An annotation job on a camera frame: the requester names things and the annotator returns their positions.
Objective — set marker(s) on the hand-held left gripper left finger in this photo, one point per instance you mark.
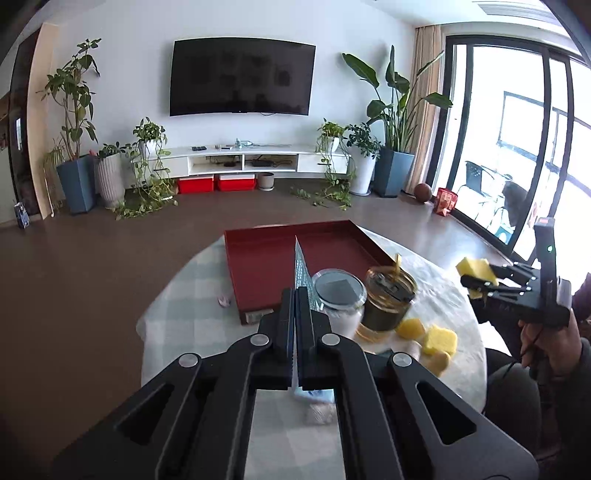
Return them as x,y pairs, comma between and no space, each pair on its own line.
286,323

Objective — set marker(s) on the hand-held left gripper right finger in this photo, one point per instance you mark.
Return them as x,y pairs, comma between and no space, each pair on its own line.
307,332

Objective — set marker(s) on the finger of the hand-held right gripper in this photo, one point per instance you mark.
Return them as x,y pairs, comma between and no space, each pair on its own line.
519,272
498,288

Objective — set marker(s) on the large yellow sponge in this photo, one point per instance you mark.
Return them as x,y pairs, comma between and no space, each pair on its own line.
475,266

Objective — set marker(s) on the white packet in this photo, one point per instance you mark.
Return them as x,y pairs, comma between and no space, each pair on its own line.
302,277

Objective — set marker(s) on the red tray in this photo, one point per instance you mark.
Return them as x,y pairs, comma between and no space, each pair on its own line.
263,267

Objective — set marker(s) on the square yellow sponge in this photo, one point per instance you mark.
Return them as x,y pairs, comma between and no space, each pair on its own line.
441,341

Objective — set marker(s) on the person's right forearm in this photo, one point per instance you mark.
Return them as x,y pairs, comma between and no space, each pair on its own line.
577,392

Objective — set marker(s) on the person's right hand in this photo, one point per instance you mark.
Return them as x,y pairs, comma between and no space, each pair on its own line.
556,348

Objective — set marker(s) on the clear glass jar with lid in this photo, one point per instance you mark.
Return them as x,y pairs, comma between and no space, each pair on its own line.
339,288

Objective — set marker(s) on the small pink scrap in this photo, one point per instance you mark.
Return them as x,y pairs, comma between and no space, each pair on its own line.
225,301

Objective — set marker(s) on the black balcony chair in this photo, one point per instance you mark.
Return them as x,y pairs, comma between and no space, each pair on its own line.
475,177
515,198

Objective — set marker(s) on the amber glass cup with straw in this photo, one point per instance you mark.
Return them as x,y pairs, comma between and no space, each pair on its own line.
385,318

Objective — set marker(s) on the small yellow sponge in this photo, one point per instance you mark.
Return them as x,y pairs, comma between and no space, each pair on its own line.
436,362
411,328

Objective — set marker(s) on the person's leg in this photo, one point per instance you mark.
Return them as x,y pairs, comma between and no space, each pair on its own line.
512,397

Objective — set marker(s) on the red gift bag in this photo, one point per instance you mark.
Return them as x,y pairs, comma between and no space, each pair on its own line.
446,202

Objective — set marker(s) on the brown basketball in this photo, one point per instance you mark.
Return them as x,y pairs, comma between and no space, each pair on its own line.
423,193

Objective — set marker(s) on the empty grey flower pot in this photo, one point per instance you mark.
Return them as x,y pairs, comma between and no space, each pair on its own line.
266,181

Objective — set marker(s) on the red storage box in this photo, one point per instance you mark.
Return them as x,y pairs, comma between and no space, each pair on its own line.
195,185
236,183

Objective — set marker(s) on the black set-top box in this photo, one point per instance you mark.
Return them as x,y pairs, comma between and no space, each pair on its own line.
272,163

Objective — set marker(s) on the white television cabinet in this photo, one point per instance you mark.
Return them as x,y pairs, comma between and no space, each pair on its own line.
277,152

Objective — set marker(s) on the bushy plant in white pot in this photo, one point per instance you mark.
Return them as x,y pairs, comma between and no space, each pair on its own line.
364,141

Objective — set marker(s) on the bird of paradise plant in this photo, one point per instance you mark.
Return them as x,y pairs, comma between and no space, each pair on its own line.
395,106

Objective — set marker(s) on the beige curtain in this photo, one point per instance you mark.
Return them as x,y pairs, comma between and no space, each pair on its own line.
427,69

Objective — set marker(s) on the white ribbed planter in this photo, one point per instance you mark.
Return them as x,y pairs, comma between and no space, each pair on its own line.
110,180

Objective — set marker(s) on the small plant in ribbed planter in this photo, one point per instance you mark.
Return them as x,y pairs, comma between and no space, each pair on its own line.
111,150

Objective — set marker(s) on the small blue box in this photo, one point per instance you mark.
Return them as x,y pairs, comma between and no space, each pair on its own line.
21,214

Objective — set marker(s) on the tall leafy tree plant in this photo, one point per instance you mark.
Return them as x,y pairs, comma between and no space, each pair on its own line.
74,92

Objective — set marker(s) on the black sliding door frame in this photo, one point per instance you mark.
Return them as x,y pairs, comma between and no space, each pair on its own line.
542,115

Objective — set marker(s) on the black wall television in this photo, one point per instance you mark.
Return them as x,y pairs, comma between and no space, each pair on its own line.
240,76

